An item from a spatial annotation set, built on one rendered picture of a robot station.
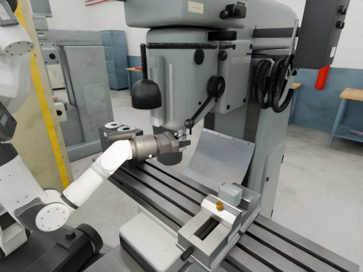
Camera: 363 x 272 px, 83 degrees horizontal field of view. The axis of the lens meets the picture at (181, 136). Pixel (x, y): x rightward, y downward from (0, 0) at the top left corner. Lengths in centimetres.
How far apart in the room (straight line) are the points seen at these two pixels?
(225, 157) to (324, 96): 390
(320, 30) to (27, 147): 230
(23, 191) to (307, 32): 88
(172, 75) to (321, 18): 44
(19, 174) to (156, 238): 54
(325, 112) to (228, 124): 391
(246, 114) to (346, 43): 384
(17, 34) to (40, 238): 116
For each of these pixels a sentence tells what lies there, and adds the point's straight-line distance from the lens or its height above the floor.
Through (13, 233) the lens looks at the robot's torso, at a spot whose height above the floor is 75.
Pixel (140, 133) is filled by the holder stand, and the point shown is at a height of 116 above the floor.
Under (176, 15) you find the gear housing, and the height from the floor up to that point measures 164.
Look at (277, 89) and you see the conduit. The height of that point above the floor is 145.
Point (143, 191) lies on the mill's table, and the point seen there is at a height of 99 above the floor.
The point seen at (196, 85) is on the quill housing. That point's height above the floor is 147.
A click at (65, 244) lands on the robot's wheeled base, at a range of 138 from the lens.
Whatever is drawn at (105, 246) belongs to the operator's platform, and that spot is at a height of 40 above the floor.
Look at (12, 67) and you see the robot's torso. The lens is 72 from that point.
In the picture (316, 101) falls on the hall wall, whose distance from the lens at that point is 488.
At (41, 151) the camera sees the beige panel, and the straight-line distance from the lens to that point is 244.
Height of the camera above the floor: 158
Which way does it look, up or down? 24 degrees down
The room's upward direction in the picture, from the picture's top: straight up
